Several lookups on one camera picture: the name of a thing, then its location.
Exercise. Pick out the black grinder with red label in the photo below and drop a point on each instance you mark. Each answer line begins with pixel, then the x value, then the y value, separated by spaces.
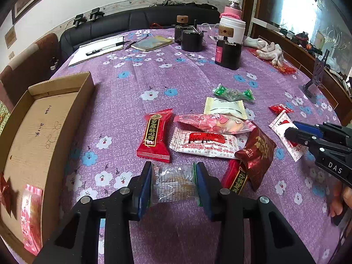
pixel 227 54

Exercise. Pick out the purple floral tablecloth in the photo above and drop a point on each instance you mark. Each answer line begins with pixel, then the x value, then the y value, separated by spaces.
pixel 130 84

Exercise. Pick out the clear green-edged cracker packet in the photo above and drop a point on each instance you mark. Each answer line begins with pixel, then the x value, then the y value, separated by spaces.
pixel 172 183

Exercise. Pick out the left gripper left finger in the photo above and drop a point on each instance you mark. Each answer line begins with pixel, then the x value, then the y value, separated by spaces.
pixel 144 189

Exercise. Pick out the large white red snack packet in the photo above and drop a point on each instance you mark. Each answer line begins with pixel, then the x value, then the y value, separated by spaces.
pixel 207 144

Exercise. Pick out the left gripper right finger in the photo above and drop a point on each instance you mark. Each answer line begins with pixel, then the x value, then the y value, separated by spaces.
pixel 203 181

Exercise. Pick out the black leather sofa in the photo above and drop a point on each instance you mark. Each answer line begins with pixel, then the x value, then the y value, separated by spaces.
pixel 139 19

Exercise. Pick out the pink cartoon snack packet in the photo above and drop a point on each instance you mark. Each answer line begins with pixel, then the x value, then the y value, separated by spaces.
pixel 219 123

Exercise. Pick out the black pen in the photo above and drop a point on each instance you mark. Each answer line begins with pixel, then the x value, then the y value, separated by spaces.
pixel 105 48

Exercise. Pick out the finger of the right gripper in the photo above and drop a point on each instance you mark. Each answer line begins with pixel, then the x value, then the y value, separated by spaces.
pixel 308 127
pixel 296 136

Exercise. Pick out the purple phone stand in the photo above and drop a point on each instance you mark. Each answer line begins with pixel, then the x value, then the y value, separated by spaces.
pixel 318 73

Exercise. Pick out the person's right hand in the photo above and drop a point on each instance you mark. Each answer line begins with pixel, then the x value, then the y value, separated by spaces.
pixel 341 194

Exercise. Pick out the white red sauce packet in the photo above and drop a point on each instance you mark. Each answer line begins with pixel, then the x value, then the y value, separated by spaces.
pixel 282 126

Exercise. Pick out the cream white snack packet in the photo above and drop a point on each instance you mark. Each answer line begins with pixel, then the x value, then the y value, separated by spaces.
pixel 220 106

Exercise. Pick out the white cloth gloves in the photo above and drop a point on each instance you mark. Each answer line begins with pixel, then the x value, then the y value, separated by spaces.
pixel 261 45

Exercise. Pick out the green candy wrapper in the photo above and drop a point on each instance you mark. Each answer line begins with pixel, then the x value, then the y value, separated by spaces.
pixel 231 95

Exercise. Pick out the small red candy packet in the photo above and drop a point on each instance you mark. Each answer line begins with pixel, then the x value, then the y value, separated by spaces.
pixel 278 108

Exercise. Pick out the red yellow-label snack bar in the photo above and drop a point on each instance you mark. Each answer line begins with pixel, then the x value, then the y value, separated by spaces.
pixel 153 146

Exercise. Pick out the brown armchair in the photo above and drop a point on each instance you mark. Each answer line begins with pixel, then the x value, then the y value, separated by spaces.
pixel 35 64

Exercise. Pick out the white paper pad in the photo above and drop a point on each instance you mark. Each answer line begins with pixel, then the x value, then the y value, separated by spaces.
pixel 96 48

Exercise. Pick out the red plastic bag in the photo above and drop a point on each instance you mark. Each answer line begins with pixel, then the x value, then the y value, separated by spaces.
pixel 274 59

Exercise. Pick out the cardboard box tray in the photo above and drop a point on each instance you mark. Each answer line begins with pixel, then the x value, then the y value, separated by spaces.
pixel 35 144

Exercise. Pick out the dark red gold snack bag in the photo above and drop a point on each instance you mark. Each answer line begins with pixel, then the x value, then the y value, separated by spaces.
pixel 5 194

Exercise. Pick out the pink thermos bottle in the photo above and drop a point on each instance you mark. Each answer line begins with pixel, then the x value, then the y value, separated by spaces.
pixel 233 10

